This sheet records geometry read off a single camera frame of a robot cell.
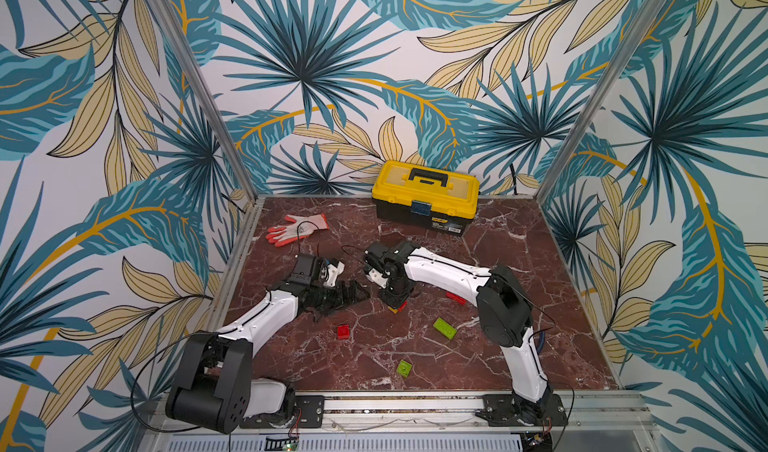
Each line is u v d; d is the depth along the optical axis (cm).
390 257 66
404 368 80
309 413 74
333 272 82
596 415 75
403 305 86
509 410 73
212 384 42
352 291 76
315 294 72
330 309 76
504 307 52
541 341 84
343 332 85
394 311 90
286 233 107
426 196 99
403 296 78
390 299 78
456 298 59
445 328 87
